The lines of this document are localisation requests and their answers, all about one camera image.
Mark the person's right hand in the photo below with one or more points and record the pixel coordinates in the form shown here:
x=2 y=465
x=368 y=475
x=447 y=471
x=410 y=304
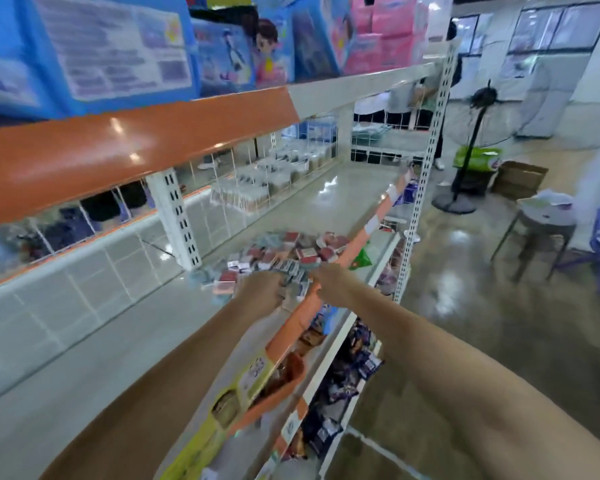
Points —
x=342 y=285

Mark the person's left hand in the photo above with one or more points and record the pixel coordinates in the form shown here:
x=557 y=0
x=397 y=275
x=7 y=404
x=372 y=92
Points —
x=262 y=293

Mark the pile of mixed erasers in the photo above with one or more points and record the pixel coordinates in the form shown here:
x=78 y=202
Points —
x=290 y=253

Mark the person's left forearm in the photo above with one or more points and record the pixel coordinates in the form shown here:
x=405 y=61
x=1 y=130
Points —
x=160 y=395

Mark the person's right forearm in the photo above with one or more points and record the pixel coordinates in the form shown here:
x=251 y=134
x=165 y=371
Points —
x=470 y=395

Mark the white orange metal shelf unit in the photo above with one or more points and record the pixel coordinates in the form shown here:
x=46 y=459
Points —
x=110 y=335

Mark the brown cardboard box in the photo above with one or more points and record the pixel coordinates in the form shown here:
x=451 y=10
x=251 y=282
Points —
x=520 y=180

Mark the green packet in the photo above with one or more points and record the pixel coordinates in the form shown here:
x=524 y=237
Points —
x=361 y=260

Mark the row of dark snack packets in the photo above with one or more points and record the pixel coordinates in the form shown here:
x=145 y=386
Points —
x=345 y=375

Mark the orange plastic basket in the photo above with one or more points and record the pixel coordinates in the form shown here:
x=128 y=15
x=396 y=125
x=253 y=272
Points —
x=275 y=390

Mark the yellow price label strip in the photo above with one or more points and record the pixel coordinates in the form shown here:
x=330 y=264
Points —
x=215 y=425

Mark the grey round stool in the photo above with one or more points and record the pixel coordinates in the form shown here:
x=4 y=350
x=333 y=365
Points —
x=540 y=220

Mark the pink package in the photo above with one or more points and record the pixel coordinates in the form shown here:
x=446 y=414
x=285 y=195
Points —
x=362 y=55
x=402 y=50
x=395 y=15

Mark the white standing appliance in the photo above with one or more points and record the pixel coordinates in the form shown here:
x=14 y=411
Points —
x=552 y=95

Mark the row of blue packages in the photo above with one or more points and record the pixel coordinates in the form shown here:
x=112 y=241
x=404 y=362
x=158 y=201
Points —
x=110 y=45

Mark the dark frame window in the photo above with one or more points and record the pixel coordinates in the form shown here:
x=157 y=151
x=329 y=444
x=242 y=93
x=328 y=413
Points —
x=560 y=35

